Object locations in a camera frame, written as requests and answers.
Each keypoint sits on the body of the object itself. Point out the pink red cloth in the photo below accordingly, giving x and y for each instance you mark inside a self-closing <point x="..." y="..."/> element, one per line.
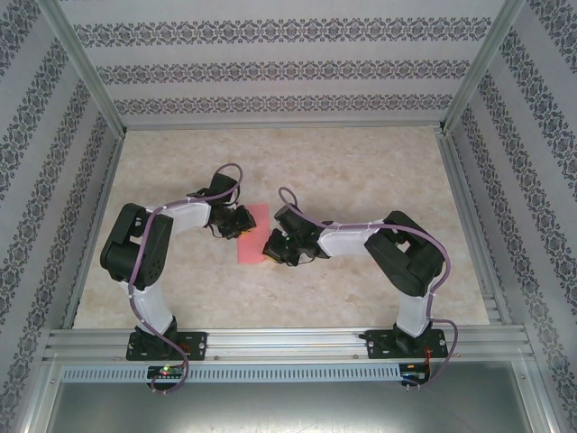
<point x="252" y="250"/>

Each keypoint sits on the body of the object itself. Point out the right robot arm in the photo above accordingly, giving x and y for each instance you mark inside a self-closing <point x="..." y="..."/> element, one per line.
<point x="405" y="266"/>

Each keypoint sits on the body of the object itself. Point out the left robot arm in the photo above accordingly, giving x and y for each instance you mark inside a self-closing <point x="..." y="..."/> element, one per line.
<point x="121" y="252"/>

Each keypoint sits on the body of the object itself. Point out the grey metal panel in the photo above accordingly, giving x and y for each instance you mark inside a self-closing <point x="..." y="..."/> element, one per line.
<point x="288" y="410"/>

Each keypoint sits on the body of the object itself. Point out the circuit board with green light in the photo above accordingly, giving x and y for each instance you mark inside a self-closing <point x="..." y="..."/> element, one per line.
<point x="167" y="371"/>

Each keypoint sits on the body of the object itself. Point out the small circuit board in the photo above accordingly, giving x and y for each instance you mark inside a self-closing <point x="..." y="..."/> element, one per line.
<point x="414" y="372"/>

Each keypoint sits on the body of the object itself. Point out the aluminium mounting rail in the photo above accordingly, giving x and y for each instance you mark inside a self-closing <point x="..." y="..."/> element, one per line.
<point x="288" y="343"/>

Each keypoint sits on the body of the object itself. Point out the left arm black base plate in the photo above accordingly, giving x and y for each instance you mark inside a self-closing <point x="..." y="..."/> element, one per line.
<point x="198" y="345"/>

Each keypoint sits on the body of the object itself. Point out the aluminium side rail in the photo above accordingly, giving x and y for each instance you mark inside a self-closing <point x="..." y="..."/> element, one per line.
<point x="475" y="225"/>
<point x="98" y="225"/>

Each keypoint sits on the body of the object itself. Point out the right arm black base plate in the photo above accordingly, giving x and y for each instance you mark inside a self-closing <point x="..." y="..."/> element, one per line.
<point x="376" y="345"/>

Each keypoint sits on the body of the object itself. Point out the aluminium frame post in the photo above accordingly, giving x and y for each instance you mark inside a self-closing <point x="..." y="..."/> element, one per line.
<point x="482" y="63"/>
<point x="83" y="63"/>

